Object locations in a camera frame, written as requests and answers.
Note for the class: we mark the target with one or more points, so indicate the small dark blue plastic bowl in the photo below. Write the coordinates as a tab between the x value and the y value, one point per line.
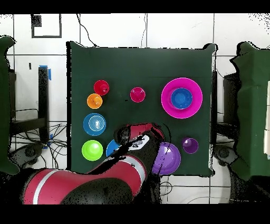
181	98

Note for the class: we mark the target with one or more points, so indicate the purple plastic bowl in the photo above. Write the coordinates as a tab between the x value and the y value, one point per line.
170	160

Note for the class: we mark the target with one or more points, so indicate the large pink plastic bowl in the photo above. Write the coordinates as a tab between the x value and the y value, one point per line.
194	88

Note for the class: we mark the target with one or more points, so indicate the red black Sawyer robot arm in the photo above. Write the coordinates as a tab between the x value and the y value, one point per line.
84	186

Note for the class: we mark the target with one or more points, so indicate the magenta plastic cup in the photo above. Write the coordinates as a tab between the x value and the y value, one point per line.
137	94

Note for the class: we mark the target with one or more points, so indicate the orange plastic cup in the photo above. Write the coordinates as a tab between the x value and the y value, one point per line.
94	101

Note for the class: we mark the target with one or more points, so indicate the shallow light blue plastic bowl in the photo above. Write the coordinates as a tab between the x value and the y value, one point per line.
94	124

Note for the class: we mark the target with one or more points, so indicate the large light blue plastic bowl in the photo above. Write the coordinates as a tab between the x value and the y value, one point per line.
111	148

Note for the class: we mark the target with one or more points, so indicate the red plastic cup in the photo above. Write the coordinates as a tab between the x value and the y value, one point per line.
99	85

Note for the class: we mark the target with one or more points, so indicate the dark green tablecloth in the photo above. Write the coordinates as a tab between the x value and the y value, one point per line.
126	67

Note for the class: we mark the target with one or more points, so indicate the green plastic bowl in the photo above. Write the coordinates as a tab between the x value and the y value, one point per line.
92	150

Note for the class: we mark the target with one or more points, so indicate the purple plastic cup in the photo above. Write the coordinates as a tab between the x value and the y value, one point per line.
191	146

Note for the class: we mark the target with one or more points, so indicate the green cloth covered side table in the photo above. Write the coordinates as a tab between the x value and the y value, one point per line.
4	105
251	105

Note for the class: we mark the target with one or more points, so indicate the dark square floor frame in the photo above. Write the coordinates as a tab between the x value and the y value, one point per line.
35	21

